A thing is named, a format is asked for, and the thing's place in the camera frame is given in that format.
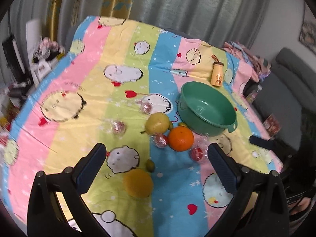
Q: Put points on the wrapped red fruit far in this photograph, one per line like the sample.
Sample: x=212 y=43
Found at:
x=146 y=107

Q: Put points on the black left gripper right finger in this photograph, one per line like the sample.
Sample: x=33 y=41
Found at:
x=258 y=207

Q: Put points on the colourful striped cartoon tablecloth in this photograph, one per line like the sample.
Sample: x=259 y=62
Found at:
x=113 y=65

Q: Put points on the yellow lemon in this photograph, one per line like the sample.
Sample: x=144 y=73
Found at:
x=138 y=183

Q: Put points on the yellow-green pear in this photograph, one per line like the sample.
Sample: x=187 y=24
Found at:
x=157 y=123

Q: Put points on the wrapped red fruit left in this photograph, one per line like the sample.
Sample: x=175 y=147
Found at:
x=118 y=127

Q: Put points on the black and white bag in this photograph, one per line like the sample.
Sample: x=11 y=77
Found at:
x=47 y=50

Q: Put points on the orange fruit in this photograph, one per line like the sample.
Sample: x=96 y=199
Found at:
x=180 y=138

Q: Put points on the wrapped red fruit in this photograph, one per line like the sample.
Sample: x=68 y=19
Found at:
x=197 y=154
x=160 y=140
x=118 y=127
x=146 y=107

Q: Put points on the wrapped red fruit right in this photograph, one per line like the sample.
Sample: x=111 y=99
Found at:
x=197 y=154

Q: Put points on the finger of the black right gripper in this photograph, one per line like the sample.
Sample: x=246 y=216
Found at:
x=257 y=141

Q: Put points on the small green lime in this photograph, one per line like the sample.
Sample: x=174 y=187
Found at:
x=150 y=166

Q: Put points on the wrapped red fruit middle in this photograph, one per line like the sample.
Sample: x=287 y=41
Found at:
x=160 y=140

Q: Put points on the grey curtain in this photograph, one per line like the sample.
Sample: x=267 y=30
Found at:
x=213 y=21

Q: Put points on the yellow small bottle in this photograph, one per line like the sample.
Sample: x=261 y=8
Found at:
x=217 y=73

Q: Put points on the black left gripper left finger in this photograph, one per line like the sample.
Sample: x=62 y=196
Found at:
x=45 y=216

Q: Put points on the framed wall picture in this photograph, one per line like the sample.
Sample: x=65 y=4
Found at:
x=307 y=35

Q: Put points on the small green lime hidden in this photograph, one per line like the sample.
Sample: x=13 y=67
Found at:
x=182 y=124

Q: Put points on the folded pink cloth pile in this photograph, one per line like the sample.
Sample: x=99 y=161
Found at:
x=261 y=66

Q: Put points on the green plastic bowl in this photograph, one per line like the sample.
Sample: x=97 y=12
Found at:
x=205 y=110

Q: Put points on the grey sofa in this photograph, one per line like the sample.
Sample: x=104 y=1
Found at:
x=288 y=91

